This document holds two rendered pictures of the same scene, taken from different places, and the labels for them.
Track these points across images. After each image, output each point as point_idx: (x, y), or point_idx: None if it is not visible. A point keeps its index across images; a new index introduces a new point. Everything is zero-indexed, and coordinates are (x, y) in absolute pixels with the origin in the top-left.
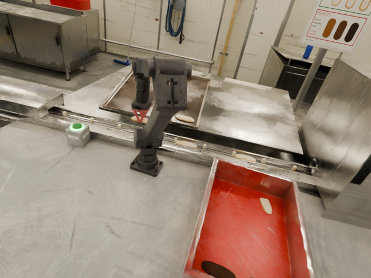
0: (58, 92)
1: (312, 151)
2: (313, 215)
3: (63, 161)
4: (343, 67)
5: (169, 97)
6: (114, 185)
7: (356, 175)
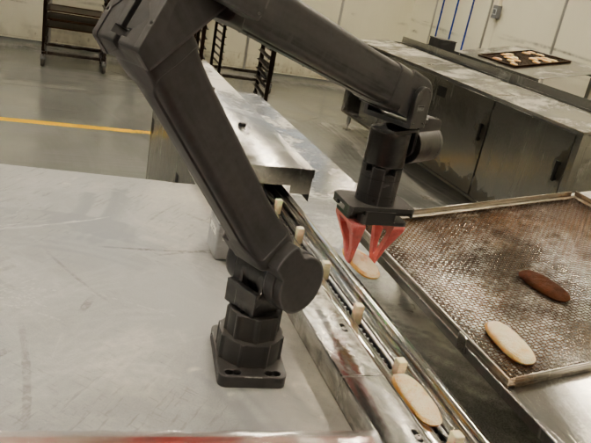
0: (308, 166)
1: None
2: None
3: (152, 253)
4: None
5: (123, 18)
6: (133, 328)
7: None
